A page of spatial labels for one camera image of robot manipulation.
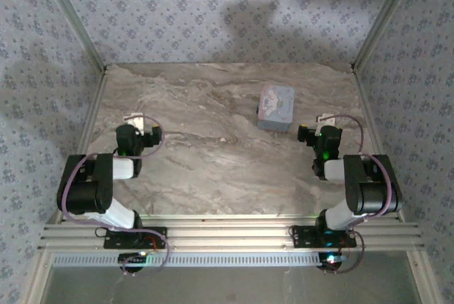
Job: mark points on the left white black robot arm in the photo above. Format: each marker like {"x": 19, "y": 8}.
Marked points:
{"x": 85, "y": 190}

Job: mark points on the clear plastic zip bag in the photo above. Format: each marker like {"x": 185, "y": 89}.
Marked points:
{"x": 276, "y": 107}

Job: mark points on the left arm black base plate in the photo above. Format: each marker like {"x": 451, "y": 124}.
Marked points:
{"x": 117, "y": 242}

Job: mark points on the aluminium corner post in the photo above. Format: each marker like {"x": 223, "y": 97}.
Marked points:
{"x": 71, "y": 17}
{"x": 386, "y": 17}

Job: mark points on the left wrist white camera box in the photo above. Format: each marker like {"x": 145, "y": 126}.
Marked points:
{"x": 134, "y": 121}

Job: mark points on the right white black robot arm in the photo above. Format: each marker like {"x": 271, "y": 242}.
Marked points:
{"x": 372, "y": 194}

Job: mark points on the aluminium mounting rail beam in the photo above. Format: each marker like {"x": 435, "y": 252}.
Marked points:
{"x": 230, "y": 235}

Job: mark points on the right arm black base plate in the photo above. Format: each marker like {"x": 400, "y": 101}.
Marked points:
{"x": 305, "y": 236}

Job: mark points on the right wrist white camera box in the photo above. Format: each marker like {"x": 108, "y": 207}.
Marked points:
{"x": 326, "y": 120}

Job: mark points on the aluminium table side rail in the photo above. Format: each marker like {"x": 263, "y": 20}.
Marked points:
{"x": 93, "y": 112}
{"x": 374, "y": 134}

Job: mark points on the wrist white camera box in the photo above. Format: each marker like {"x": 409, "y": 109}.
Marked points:
{"x": 326, "y": 120}
{"x": 134, "y": 121}

